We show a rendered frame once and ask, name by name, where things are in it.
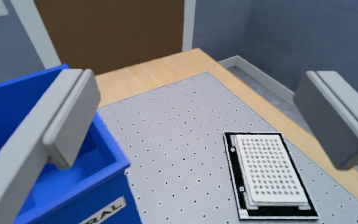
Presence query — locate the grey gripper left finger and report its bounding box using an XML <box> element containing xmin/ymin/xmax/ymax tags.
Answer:
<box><xmin>0</xmin><ymin>69</ymin><xmax>101</xmax><ymax>224</ymax></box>

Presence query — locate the white well plate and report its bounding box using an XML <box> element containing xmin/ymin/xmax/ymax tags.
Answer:
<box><xmin>233</xmin><ymin>135</ymin><xmax>307</xmax><ymax>206</ymax></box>

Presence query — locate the grey flat base plate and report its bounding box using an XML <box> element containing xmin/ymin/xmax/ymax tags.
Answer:
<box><xmin>96</xmin><ymin>71</ymin><xmax>358</xmax><ymax>224</ymax></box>

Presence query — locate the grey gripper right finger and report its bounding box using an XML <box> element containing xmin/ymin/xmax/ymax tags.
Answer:
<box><xmin>292</xmin><ymin>71</ymin><xmax>358</xmax><ymax>171</ymax></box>

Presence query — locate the blue bin labelled general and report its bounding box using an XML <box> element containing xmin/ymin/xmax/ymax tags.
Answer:
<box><xmin>0</xmin><ymin>64</ymin><xmax>141</xmax><ymax>224</ymax></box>

